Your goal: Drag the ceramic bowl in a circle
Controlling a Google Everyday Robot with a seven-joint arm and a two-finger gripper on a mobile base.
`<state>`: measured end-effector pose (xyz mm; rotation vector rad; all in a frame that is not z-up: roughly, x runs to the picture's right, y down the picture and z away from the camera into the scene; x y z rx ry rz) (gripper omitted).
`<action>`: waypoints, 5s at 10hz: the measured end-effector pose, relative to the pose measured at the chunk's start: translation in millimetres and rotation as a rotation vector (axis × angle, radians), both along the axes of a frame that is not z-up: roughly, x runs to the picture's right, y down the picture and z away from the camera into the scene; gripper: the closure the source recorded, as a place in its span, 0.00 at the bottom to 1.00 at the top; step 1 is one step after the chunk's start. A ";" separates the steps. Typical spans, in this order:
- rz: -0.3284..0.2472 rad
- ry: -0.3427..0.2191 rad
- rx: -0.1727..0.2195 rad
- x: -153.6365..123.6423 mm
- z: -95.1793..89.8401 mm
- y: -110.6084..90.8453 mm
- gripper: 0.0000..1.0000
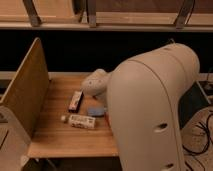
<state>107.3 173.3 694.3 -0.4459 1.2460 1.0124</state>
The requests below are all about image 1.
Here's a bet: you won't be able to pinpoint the small rectangular box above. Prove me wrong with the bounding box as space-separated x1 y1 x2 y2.
68 91 83 113

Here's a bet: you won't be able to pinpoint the left wooden side panel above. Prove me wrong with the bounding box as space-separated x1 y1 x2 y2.
0 38 49 141

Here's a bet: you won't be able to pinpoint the blue sponge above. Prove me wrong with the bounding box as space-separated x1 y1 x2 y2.
87 107 105 117

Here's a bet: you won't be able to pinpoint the wooden shelf rail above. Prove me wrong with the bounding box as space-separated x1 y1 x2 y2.
0 0 213 32

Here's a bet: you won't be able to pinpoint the white plastic bottle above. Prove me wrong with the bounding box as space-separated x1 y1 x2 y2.
61 114 96 129

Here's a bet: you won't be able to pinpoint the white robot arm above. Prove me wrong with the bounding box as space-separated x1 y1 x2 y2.
82 43 200 171

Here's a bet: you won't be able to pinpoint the black floor cables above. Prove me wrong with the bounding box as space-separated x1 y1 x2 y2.
182 111 213 171

